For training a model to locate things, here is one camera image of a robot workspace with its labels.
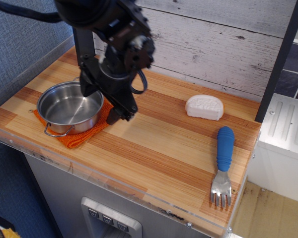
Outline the white toy cheese wedge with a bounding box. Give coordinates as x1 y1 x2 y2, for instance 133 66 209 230
185 94 224 120

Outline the orange knitted towel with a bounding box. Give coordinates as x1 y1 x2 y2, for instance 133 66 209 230
33 100 123 149

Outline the clear acrylic edge guard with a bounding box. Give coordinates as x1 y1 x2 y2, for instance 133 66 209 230
0 123 261 238

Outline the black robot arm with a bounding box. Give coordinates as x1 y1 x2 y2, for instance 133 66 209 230
55 0 155 125

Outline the yellow black object on floor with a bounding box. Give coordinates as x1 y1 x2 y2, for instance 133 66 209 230
0 229 21 238

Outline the stainless steel pot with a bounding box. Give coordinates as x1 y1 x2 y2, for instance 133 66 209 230
37 77 104 137

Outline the grey cabinet button panel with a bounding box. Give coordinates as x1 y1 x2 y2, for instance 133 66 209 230
81 197 143 238

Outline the right dark shelf post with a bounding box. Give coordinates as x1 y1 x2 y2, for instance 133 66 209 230
255 0 298 123

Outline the dark shelf post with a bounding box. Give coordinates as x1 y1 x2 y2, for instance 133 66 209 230
73 27 95 66
255 0 298 123

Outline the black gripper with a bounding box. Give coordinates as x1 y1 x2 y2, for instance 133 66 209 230
79 47 138 124

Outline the blue handled metal fork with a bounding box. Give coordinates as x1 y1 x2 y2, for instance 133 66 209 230
210 126 234 208

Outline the white grooved side counter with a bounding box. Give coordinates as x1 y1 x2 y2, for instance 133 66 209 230
247 94 298 201

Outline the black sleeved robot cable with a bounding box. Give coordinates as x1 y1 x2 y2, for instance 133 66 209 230
0 0 63 23

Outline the left dark shelf post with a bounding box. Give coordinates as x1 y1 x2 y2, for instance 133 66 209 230
73 27 95 66

